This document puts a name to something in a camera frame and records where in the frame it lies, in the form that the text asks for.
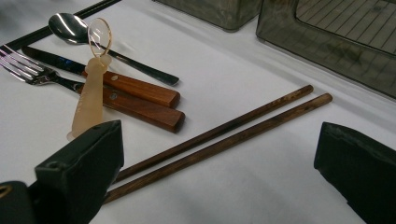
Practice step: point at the black chopstick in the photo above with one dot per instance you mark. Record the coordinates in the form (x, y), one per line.
(40, 33)
(40, 37)

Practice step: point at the brown wooden chopstick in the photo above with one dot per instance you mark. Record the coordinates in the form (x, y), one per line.
(218, 131)
(218, 147)

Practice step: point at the translucent grey plastic bin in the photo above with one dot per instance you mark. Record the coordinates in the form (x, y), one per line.
(218, 14)
(311, 53)

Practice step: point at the metal spoon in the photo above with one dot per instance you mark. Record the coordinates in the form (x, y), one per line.
(67, 28)

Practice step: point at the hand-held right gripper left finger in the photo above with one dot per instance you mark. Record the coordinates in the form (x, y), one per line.
(77, 174)

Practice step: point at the white table cover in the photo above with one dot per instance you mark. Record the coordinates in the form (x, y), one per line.
(249, 186)

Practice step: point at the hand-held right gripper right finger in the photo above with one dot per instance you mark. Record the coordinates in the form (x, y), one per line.
(361, 174)

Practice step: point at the translucent amber plastic spoon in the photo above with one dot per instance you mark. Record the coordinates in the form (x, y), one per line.
(88, 102)

